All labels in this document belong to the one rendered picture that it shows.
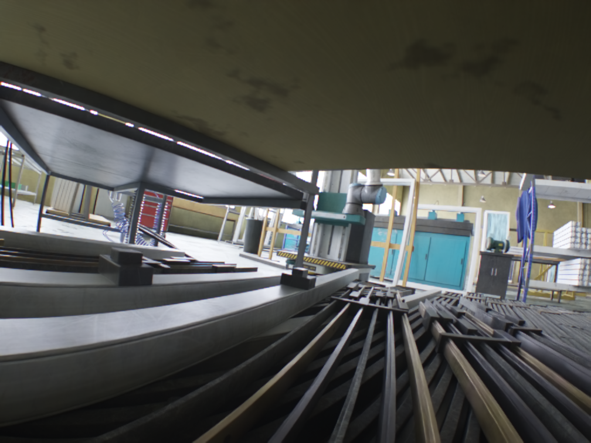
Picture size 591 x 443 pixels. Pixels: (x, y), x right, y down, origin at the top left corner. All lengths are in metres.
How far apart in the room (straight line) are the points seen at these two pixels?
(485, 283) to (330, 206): 2.88
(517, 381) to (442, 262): 4.50
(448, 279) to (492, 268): 0.81
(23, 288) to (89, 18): 0.30
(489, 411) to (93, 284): 0.23
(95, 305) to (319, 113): 0.38
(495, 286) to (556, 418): 4.24
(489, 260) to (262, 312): 4.24
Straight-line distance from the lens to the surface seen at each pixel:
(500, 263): 4.39
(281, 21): 0.28
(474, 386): 0.18
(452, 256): 4.65
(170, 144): 0.65
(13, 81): 0.60
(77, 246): 0.42
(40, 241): 0.41
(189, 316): 0.15
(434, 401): 0.18
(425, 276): 4.73
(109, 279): 0.20
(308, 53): 0.31
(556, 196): 5.53
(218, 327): 0.16
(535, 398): 0.18
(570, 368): 0.27
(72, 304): 0.18
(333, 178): 2.57
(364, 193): 2.14
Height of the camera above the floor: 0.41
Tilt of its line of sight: 5 degrees up
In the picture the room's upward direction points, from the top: 10 degrees clockwise
